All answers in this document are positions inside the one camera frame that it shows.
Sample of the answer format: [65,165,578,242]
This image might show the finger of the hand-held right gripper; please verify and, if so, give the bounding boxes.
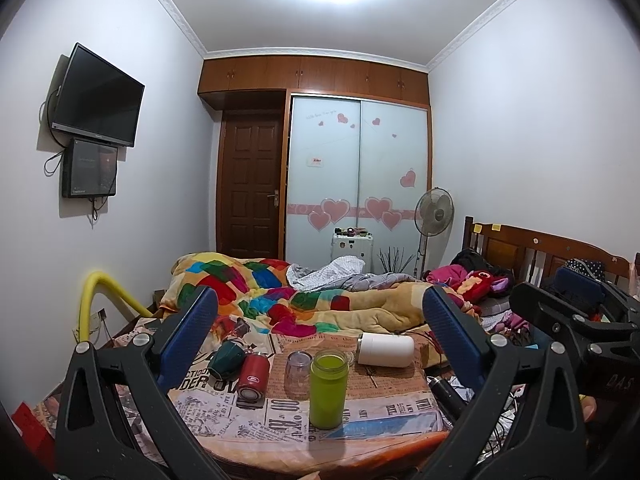
[509,282,608,348]
[555,265,640,313]

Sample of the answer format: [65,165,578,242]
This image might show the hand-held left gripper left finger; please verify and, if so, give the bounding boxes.
[55,285,227,480]

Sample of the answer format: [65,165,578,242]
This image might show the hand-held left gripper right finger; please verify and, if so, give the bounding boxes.
[422,284,592,480]

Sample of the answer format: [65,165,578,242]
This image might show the white cup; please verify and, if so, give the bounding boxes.
[356,332,416,367]

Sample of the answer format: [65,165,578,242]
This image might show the red cup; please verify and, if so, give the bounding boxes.
[236,351,271,406]

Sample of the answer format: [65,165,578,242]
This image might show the clear glass cup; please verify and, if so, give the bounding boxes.
[284,351,314,401]

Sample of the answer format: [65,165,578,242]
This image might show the black dotted bag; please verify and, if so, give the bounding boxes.
[564,258,609,281]

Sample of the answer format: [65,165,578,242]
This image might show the green mug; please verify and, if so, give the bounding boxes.
[207,339,247,380]

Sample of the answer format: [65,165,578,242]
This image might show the black flashlight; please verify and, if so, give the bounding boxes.
[427,375,469,420]

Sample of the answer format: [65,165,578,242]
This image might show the wooden bed headboard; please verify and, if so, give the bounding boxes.
[461,216,632,301]

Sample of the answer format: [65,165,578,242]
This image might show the red plush toy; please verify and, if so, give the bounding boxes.
[450,269,516,304]

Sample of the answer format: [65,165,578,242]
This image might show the pink cloth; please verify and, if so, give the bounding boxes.
[425,265,469,287]

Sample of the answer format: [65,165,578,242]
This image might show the colourful patchwork blanket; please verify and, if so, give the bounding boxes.
[159,252,482,337]

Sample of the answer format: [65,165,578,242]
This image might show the dried branches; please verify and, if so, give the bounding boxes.
[377,246,416,276]

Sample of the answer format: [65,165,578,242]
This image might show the yellow padded pipe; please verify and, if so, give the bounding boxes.
[77,270,156,346]

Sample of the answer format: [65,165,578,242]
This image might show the grey checked cloth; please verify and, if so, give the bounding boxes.
[287,256,402,292]

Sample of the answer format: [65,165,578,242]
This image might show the standing fan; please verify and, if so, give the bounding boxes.
[413,187,456,281]

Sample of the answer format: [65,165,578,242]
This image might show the small white appliance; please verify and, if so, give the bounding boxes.
[331,233,375,276]

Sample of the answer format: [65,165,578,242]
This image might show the newspaper print tablecloth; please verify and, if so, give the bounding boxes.
[114,330,457,472]

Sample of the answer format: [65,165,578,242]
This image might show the green bottle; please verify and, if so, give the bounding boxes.
[308,350,349,430]

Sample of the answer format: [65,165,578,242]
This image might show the brown wooden door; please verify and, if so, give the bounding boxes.
[216,109,285,261]

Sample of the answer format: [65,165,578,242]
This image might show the black box under television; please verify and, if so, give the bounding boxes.
[61,137,118,199]

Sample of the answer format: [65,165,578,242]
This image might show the red box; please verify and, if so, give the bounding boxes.
[11,400,56,461]

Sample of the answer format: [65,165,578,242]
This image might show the sliding wardrobe with hearts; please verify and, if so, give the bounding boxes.
[284,91,433,275]

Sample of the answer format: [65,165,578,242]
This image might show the wooden overhead cabinet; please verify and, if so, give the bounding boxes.
[197,54,432,111]

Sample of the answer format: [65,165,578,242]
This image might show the tangle of cables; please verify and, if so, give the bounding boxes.
[472,382,532,467]

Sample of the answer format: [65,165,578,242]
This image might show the black television cable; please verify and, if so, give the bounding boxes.
[40,87,68,177]

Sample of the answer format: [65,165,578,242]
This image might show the wall-mounted television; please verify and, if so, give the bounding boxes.
[49,42,146,148]

